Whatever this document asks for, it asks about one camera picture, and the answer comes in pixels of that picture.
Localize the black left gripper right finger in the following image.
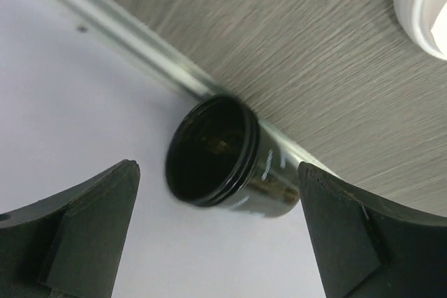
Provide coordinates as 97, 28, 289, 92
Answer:
298, 163, 446, 297

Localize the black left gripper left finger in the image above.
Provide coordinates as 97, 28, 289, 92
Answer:
1, 160, 140, 297

